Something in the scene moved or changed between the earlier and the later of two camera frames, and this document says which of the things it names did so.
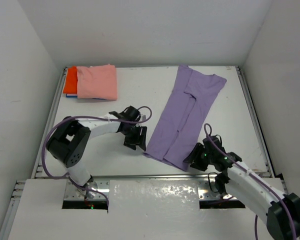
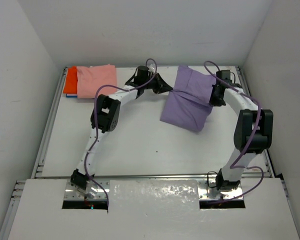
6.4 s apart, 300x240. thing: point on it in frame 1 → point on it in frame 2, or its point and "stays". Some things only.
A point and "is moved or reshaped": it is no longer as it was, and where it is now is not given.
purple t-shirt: x=183 y=117 is moved or reshaped
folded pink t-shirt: x=98 y=82 stays
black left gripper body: x=135 y=136 → x=155 y=83
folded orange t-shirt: x=70 y=86 stays
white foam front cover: x=137 y=209 stays
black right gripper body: x=200 y=158 → x=216 y=100
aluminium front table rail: x=63 y=177 stays
